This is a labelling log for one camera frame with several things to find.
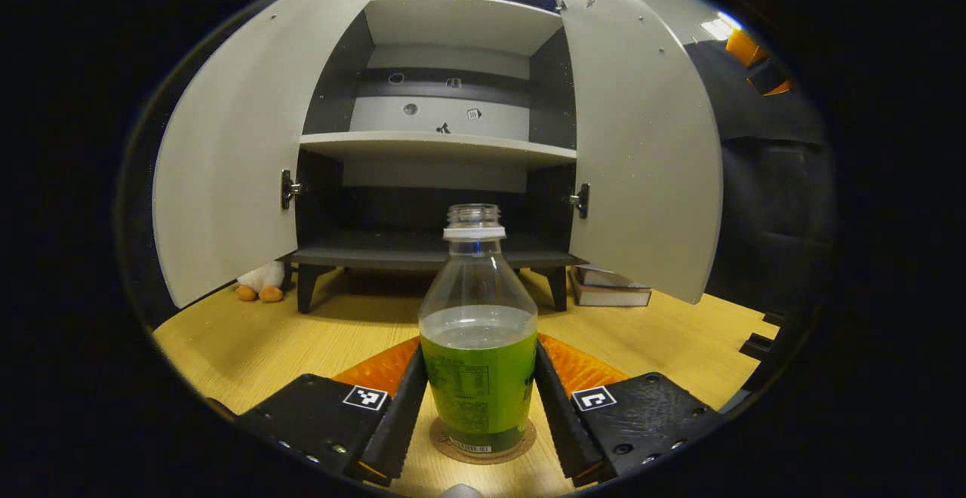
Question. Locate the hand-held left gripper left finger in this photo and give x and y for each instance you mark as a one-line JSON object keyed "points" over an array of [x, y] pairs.
{"points": [[400, 422]]}

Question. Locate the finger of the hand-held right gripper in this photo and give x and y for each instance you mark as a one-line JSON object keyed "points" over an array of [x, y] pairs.
{"points": [[747, 47], [779, 88]]}

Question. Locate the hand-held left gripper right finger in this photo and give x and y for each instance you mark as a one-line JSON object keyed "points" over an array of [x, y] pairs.
{"points": [[562, 422]]}

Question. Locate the round cork coaster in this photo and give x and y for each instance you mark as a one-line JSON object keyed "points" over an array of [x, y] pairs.
{"points": [[483, 459]]}

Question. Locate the clear bottle with green label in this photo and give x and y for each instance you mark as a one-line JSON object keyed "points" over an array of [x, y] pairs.
{"points": [[477, 377]]}

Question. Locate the grey cabinet door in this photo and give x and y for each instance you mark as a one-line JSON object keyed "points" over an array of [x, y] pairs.
{"points": [[641, 143], [226, 143]]}

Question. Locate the grey and dark cabinet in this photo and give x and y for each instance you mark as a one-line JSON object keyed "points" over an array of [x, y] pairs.
{"points": [[438, 147]]}

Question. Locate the small ceiling light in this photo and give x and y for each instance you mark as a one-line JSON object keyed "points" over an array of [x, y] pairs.
{"points": [[721, 26]]}

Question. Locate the thick book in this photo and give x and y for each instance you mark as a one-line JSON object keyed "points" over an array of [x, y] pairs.
{"points": [[611, 298]]}

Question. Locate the white cover book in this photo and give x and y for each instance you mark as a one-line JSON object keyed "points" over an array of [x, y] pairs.
{"points": [[604, 275]]}

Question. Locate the penguin plush toy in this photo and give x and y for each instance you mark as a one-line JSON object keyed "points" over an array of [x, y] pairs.
{"points": [[260, 278]]}

